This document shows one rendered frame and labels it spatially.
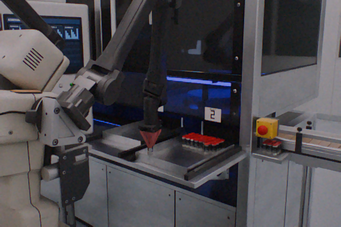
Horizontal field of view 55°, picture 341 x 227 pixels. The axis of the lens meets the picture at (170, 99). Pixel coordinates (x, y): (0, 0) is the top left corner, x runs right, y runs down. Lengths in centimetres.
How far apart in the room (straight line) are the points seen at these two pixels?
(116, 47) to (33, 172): 42
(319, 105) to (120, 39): 541
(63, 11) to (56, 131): 116
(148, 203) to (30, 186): 104
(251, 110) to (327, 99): 472
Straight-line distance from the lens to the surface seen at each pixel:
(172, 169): 122
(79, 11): 192
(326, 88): 607
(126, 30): 92
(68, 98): 82
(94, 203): 236
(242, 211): 159
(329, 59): 602
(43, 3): 185
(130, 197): 205
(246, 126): 144
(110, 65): 89
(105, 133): 163
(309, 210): 164
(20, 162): 97
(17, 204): 103
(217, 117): 150
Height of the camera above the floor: 136
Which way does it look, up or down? 11 degrees down
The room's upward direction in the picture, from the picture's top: straight up
